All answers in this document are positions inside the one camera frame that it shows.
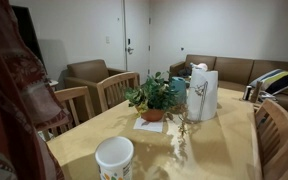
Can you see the potted green plant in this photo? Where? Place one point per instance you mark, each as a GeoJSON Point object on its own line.
{"type": "Point", "coordinates": [155, 99]}

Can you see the red patterned towel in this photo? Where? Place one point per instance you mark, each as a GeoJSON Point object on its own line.
{"type": "Point", "coordinates": [27, 106]}

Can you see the wooden chair by armchair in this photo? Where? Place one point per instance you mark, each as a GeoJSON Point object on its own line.
{"type": "Point", "coordinates": [111, 90]}

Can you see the brown armchair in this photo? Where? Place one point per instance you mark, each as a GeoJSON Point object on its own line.
{"type": "Point", "coordinates": [90, 73]}

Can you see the white plastic container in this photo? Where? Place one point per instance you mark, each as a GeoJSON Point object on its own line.
{"type": "Point", "coordinates": [114, 158]}

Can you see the white tv stand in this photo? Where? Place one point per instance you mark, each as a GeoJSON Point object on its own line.
{"type": "Point", "coordinates": [53, 84]}

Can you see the white paper under plant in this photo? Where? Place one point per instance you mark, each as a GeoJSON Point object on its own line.
{"type": "Point", "coordinates": [142, 124]}

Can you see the brown sofa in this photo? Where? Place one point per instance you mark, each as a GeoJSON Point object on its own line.
{"type": "Point", "coordinates": [234, 73]}

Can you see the striped cushion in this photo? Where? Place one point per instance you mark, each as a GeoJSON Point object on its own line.
{"type": "Point", "coordinates": [273, 82]}

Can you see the wooden chair near front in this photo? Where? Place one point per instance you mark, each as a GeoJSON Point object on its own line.
{"type": "Point", "coordinates": [271, 121]}

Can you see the black flat-screen television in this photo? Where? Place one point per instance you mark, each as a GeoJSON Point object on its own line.
{"type": "Point", "coordinates": [27, 30]}

